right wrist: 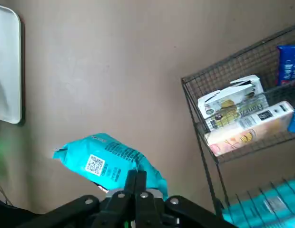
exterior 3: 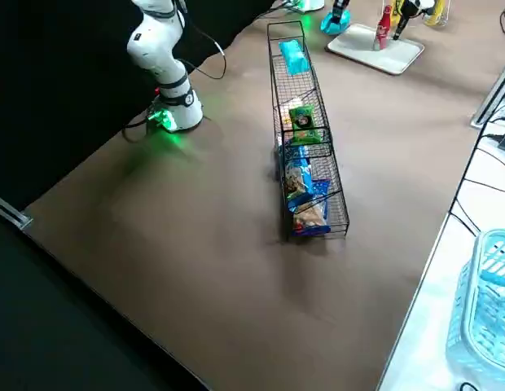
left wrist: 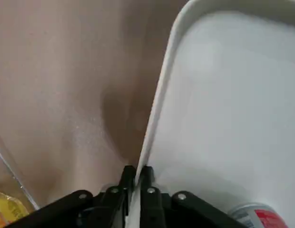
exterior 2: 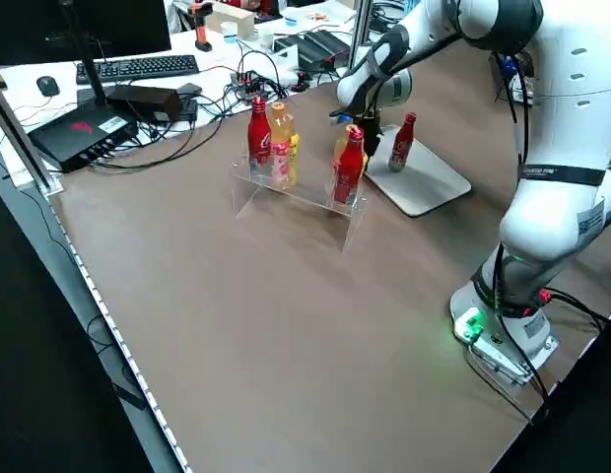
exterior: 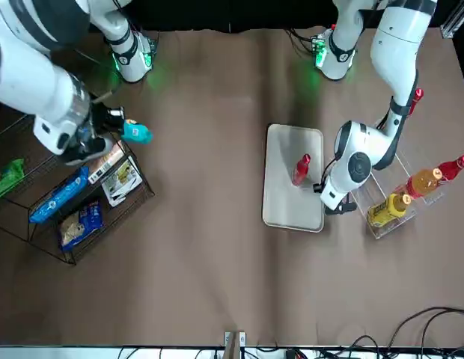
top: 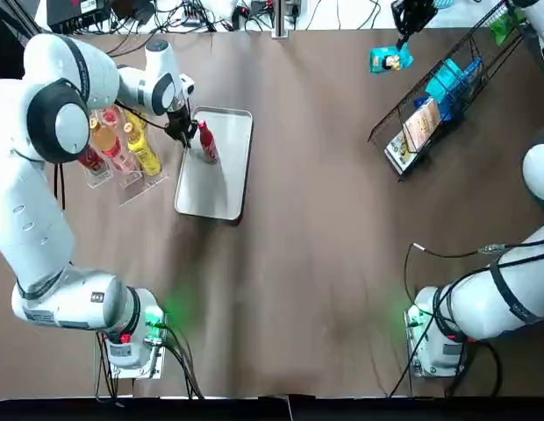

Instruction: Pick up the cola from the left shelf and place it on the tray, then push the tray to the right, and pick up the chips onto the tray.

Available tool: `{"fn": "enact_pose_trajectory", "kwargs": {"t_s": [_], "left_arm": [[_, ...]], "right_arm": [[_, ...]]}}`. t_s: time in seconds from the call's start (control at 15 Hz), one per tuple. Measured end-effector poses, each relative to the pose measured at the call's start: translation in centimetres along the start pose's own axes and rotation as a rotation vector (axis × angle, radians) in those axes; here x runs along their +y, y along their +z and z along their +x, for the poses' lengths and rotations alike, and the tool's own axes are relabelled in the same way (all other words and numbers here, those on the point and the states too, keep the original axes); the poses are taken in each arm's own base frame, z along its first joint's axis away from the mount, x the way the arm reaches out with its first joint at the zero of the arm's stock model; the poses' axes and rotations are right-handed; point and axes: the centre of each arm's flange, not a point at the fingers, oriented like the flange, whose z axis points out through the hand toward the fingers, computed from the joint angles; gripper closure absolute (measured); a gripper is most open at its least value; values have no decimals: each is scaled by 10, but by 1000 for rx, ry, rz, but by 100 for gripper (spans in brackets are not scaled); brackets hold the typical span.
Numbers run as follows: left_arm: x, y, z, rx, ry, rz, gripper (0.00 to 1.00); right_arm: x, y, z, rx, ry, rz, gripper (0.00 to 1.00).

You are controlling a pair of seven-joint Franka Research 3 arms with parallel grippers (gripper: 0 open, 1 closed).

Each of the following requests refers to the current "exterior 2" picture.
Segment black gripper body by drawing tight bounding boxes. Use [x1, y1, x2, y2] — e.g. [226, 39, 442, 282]
[353, 110, 384, 134]

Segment red cola bottle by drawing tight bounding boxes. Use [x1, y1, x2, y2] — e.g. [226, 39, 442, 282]
[331, 124, 370, 206]
[247, 96, 274, 174]
[387, 111, 418, 173]

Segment white rectangular tray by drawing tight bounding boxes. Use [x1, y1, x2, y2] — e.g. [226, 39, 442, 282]
[363, 122, 473, 218]

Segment clear acrylic shelf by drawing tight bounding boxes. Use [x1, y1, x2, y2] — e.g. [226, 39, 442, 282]
[230, 152, 370, 255]

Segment orange tea bottle pink label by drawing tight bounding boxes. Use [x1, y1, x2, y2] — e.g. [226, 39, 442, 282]
[268, 101, 294, 192]
[332, 123, 357, 167]

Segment black electronics box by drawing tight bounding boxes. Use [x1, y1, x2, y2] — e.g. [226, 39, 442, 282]
[272, 34, 316, 63]
[305, 28, 355, 66]

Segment usb hub red plugs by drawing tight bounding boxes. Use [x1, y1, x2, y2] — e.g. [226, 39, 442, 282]
[230, 70, 268, 101]

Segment light wooden box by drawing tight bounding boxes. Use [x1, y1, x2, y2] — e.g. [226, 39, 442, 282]
[206, 1, 258, 40]

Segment orange black hand tool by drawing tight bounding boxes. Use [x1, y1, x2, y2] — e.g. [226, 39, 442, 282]
[186, 0, 217, 53]

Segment black power brick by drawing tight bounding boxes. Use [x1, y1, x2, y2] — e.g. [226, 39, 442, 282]
[106, 83, 184, 123]

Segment black keyboard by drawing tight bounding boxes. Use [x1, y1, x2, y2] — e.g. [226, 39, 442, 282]
[75, 53, 202, 86]

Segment black monitor stand pole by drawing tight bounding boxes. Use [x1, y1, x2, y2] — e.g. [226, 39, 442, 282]
[63, 0, 109, 107]

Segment black device red logo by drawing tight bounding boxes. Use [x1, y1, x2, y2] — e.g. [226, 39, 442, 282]
[27, 101, 141, 174]

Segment black computer mouse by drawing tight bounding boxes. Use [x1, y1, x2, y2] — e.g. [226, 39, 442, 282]
[35, 74, 61, 98]

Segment black monitor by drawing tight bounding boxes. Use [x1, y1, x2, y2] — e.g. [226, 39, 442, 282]
[0, 0, 172, 68]

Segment aluminium camera post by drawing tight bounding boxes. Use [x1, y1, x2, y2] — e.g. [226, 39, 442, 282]
[348, 0, 374, 70]

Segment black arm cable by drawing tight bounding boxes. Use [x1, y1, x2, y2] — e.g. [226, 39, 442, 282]
[491, 48, 532, 167]

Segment black base cable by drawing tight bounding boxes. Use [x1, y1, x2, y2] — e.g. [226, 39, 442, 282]
[462, 288, 611, 426]

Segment aluminium frame profile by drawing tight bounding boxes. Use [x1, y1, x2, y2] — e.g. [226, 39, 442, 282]
[0, 77, 66, 198]

